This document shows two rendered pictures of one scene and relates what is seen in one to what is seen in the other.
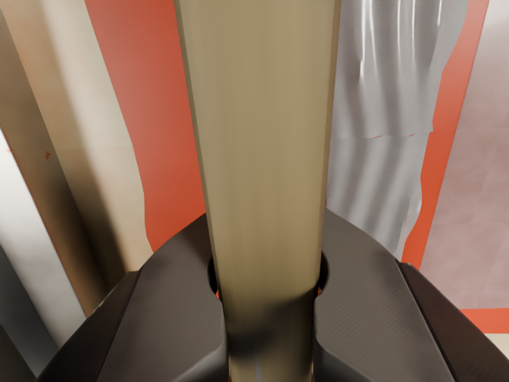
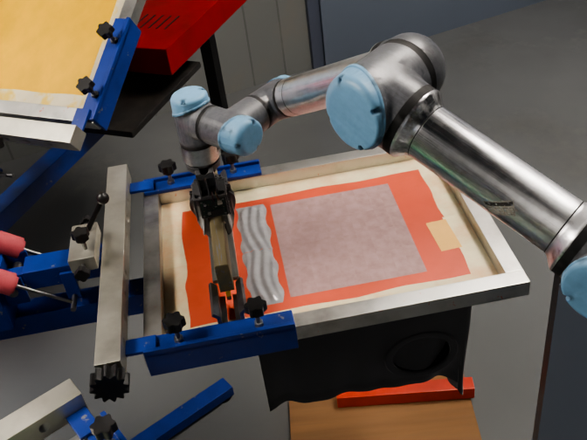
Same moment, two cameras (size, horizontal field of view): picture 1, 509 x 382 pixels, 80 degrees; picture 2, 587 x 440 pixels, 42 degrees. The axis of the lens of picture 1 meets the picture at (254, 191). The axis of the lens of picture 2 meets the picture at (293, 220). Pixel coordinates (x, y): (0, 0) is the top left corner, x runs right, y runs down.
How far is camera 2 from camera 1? 1.70 m
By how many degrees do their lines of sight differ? 80
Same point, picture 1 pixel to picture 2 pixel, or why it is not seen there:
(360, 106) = (250, 244)
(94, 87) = (179, 255)
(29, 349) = not seen: outside the picture
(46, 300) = (148, 291)
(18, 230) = (151, 271)
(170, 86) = (200, 251)
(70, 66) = (175, 252)
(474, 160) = (288, 252)
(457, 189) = (287, 258)
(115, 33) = (188, 245)
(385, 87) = (255, 242)
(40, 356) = not seen: outside the picture
